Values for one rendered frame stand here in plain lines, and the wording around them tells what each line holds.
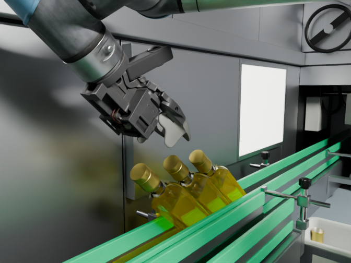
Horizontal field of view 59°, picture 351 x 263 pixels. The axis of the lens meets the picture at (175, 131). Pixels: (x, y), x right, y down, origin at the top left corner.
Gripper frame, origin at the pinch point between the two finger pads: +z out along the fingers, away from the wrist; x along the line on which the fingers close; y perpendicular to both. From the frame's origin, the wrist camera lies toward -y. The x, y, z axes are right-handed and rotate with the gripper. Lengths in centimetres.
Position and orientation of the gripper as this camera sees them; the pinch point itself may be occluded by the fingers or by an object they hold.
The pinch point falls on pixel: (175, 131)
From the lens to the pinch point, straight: 60.0
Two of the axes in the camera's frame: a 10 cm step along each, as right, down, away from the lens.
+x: 7.7, 0.9, -6.3
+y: -4.1, 8.2, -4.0
